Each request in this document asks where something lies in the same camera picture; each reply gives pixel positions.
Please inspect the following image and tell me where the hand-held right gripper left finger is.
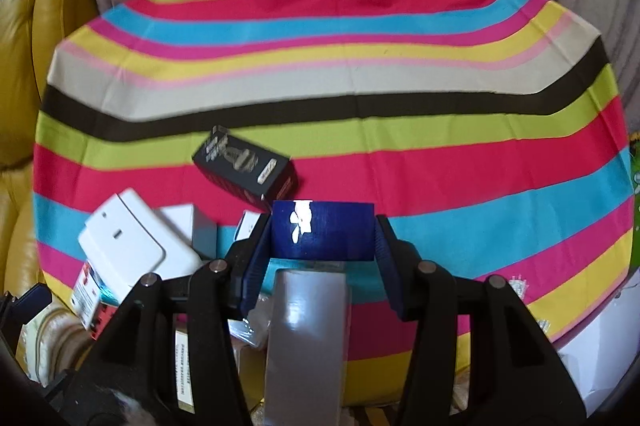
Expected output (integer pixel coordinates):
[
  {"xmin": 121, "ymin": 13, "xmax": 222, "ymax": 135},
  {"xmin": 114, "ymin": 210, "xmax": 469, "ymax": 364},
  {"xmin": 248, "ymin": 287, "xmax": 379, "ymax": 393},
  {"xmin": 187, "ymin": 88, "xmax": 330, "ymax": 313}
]
[{"xmin": 60, "ymin": 213, "xmax": 275, "ymax": 426}]

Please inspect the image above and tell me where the glossy dark blue box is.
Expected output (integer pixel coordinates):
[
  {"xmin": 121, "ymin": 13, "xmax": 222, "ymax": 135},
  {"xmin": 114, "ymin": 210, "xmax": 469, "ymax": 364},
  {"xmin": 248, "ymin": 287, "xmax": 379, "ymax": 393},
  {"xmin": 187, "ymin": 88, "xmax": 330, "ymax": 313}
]
[{"xmin": 270, "ymin": 200, "xmax": 377, "ymax": 263}]

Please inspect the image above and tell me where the white cube box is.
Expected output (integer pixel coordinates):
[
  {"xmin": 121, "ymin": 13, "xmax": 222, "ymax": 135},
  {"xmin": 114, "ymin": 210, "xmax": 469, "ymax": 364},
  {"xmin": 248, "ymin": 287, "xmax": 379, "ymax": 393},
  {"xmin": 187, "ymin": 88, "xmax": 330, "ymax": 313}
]
[{"xmin": 152, "ymin": 204, "xmax": 219, "ymax": 265}]

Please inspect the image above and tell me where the small white box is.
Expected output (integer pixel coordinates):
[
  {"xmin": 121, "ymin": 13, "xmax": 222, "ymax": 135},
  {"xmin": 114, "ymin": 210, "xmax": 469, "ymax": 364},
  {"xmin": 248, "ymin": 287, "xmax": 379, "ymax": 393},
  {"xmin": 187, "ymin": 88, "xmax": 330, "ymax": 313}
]
[{"xmin": 235, "ymin": 210, "xmax": 264, "ymax": 243}]

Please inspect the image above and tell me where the yellow leather sofa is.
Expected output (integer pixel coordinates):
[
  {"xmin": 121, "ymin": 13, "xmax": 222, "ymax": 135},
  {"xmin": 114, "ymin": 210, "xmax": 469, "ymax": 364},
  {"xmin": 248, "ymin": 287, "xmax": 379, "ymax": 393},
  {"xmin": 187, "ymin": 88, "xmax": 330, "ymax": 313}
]
[{"xmin": 0, "ymin": 0, "xmax": 101, "ymax": 307}]

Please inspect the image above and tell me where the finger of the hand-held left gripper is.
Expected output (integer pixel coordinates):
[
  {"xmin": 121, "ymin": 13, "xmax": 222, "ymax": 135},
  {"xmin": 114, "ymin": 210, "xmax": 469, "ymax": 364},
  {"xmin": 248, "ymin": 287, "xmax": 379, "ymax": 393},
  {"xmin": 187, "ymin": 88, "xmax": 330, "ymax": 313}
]
[{"xmin": 0, "ymin": 283, "xmax": 54, "ymax": 332}]

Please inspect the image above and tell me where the glossy grey box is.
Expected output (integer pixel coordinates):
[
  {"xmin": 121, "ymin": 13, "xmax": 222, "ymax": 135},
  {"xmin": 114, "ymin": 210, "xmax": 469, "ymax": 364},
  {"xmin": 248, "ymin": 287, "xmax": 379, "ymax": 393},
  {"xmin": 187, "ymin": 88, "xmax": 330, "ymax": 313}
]
[{"xmin": 265, "ymin": 268, "xmax": 354, "ymax": 426}]

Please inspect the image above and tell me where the tan box with white label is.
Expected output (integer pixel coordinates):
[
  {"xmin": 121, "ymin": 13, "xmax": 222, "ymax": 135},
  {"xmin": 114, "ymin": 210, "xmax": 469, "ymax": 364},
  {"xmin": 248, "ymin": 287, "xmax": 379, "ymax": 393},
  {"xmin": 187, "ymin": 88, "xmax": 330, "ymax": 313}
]
[{"xmin": 172, "ymin": 323, "xmax": 273, "ymax": 426}]

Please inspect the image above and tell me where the white plastic adapter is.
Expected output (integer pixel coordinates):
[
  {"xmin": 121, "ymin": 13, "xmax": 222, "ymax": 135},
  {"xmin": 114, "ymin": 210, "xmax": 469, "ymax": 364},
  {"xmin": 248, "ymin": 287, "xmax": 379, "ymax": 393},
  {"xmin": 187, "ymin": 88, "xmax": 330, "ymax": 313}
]
[{"xmin": 77, "ymin": 188, "xmax": 202, "ymax": 293}]

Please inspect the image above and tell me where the black box with product picture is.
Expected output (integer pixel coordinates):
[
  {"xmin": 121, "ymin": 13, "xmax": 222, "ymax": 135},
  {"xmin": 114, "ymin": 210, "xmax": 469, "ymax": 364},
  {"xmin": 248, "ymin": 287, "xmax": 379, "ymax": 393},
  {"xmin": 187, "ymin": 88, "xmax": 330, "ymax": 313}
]
[{"xmin": 192, "ymin": 125, "xmax": 300, "ymax": 213}]

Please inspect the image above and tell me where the white medicine box red print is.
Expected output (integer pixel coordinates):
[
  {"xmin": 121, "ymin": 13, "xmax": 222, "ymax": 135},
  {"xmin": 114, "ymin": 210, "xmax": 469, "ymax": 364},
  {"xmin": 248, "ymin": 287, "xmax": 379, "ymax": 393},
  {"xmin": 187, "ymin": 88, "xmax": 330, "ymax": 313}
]
[{"xmin": 70, "ymin": 258, "xmax": 137, "ymax": 341}]

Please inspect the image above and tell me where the colourful striped cloth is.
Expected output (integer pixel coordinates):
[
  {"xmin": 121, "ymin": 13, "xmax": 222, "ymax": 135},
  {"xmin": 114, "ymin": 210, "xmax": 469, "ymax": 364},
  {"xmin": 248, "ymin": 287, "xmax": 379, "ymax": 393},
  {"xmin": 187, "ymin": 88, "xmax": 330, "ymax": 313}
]
[{"xmin": 32, "ymin": 0, "xmax": 636, "ymax": 407}]

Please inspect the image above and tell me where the green printed package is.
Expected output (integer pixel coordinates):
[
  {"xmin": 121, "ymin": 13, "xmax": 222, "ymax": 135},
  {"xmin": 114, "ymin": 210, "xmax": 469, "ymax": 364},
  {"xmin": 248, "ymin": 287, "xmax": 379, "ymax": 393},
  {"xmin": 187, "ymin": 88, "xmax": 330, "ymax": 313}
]
[{"xmin": 628, "ymin": 132, "xmax": 640, "ymax": 269}]

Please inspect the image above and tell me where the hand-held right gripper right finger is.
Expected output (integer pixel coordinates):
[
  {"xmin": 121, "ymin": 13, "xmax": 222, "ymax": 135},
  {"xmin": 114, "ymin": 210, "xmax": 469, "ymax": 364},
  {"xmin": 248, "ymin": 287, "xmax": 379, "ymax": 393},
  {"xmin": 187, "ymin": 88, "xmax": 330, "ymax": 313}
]
[{"xmin": 372, "ymin": 213, "xmax": 588, "ymax": 426}]

